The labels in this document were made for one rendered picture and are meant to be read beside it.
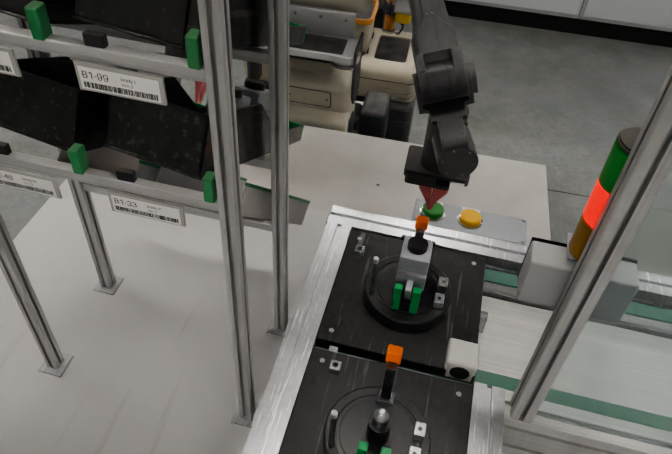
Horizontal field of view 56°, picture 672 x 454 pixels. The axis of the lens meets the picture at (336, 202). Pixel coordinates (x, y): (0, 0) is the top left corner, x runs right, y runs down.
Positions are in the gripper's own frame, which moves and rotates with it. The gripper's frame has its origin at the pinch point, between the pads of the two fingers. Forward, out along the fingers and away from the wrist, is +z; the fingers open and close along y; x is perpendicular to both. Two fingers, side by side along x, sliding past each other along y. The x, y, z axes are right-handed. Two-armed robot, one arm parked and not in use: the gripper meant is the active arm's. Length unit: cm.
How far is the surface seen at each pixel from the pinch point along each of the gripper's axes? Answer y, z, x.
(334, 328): -10.9, 7.5, -23.5
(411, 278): -0.9, -0.4, -17.4
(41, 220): -74, 18, -6
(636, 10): 99, 88, 285
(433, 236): 1.9, 9.5, 1.8
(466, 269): 8.1, 7.7, -6.1
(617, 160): 15.8, -35.3, -27.3
